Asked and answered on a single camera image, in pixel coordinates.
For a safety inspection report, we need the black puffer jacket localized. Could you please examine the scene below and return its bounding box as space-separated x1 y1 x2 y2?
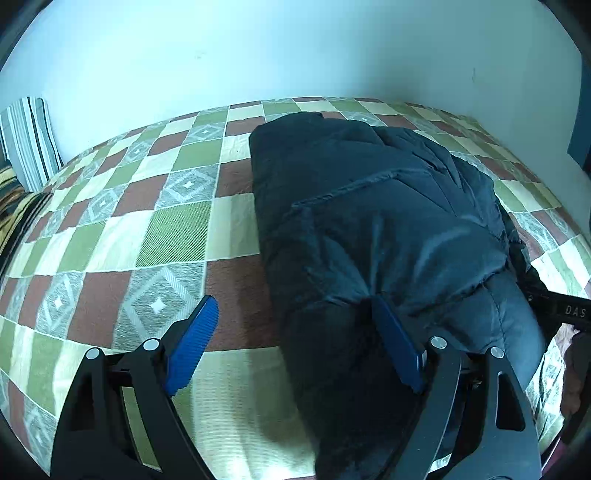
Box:
248 112 549 480

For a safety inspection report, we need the checkered bed blanket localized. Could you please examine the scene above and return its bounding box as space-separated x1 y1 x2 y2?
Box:
0 96 591 480

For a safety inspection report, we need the grey striped pillow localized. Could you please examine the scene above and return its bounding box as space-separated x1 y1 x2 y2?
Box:
0 96 64 193

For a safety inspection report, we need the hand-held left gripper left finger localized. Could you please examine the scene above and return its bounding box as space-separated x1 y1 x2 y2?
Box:
50 295 219 480

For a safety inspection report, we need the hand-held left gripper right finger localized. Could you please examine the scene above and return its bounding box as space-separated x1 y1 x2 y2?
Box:
372 295 542 480

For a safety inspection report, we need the person's right hand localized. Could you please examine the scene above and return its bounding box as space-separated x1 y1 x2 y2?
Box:
560 331 591 418

